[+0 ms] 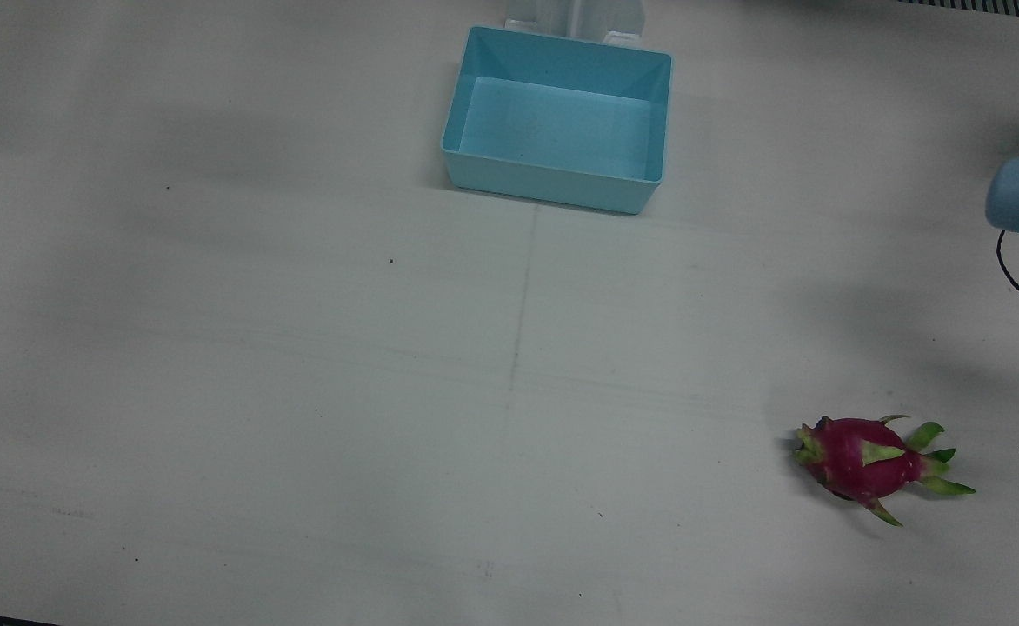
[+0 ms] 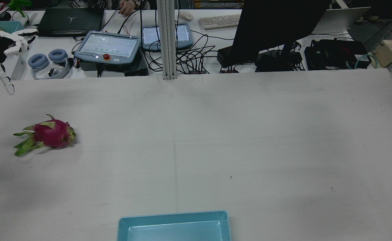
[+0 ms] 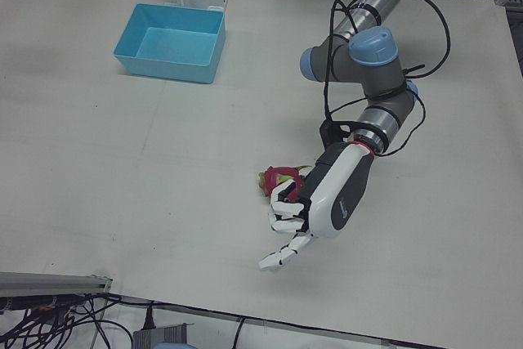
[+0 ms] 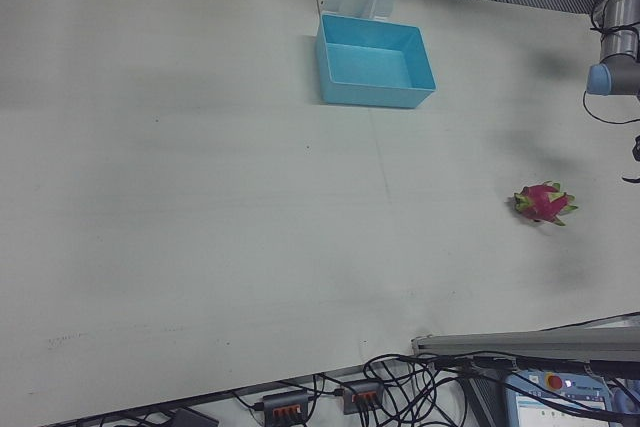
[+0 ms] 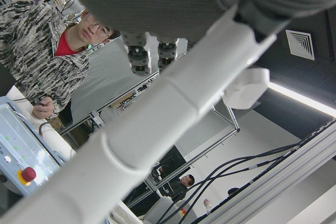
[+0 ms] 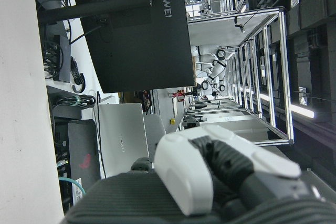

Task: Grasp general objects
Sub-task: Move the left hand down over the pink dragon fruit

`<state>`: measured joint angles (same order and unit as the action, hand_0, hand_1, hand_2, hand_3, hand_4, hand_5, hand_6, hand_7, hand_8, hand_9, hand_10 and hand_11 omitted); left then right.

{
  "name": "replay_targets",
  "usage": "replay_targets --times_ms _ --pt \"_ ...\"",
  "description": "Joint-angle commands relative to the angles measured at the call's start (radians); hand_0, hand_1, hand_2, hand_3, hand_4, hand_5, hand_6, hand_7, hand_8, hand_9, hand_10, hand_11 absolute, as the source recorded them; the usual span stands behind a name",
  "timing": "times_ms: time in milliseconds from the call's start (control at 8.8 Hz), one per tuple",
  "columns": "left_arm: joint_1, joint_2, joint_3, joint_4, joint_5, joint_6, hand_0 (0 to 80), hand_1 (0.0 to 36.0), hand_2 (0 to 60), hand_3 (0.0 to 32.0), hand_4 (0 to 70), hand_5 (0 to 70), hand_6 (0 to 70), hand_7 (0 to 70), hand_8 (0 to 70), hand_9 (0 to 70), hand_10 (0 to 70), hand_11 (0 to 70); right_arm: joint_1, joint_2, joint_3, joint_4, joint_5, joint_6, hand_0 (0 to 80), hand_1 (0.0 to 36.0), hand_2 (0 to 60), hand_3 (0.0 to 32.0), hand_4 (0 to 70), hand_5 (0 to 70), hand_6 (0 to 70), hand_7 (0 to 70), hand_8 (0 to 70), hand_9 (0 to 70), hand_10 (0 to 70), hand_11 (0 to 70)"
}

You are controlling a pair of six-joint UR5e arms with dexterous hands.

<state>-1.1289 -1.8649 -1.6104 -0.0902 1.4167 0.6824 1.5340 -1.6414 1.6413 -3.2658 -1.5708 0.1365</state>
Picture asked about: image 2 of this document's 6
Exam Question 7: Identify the bystander bare hand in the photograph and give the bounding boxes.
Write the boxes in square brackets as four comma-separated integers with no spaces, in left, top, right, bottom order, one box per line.
[118,0,137,16]

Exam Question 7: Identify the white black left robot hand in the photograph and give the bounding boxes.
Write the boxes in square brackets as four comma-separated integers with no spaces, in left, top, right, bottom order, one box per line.
[0,28,38,95]

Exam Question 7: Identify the teal plastic box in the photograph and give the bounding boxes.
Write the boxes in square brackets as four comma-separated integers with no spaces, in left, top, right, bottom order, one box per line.
[0,21,23,34]

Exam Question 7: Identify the white cardboard box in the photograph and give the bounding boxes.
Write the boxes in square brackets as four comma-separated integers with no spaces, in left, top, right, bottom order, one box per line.
[10,55,28,81]

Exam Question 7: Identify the blue padded headphones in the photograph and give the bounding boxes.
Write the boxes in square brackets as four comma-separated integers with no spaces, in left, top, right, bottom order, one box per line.
[28,49,72,80]

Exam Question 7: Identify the grey blue teach pendant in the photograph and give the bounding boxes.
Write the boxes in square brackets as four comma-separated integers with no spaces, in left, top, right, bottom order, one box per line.
[142,22,193,51]

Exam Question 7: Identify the green plastic toy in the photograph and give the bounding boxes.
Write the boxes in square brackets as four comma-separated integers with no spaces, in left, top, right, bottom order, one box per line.
[6,0,32,18]

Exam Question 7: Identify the teach pendant with red button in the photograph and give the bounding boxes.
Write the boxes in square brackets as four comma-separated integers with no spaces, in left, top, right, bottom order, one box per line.
[74,30,141,64]

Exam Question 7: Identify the black laptop closed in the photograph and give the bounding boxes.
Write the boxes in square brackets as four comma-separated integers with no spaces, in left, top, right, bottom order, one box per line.
[37,8,105,36]

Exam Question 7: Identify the white keyboard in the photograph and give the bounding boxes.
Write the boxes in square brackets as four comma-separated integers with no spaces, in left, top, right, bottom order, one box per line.
[198,14,241,30]

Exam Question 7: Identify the black Huawei monitor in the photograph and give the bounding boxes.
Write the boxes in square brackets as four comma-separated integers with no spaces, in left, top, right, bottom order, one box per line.
[230,0,332,64]

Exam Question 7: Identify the black dock box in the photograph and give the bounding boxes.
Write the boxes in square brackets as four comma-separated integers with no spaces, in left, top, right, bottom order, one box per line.
[256,51,303,72]

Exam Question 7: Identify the black bag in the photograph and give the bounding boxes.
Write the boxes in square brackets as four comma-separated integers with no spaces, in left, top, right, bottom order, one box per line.
[304,39,372,71]

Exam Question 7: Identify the light blue plastic tray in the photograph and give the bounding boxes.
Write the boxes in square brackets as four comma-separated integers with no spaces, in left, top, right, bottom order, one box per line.
[117,210,231,241]

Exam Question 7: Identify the wooden box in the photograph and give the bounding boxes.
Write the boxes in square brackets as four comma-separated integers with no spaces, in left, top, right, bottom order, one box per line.
[372,40,392,69]

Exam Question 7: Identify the aluminium profile post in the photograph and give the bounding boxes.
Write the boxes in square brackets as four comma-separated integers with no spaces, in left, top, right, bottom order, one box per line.
[157,0,178,80]

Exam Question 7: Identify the black cable tangle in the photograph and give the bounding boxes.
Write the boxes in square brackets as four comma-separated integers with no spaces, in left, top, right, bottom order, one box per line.
[142,30,224,74]

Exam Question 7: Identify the teal cable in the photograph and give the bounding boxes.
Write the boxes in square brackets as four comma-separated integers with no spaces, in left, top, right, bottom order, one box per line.
[354,54,378,70]

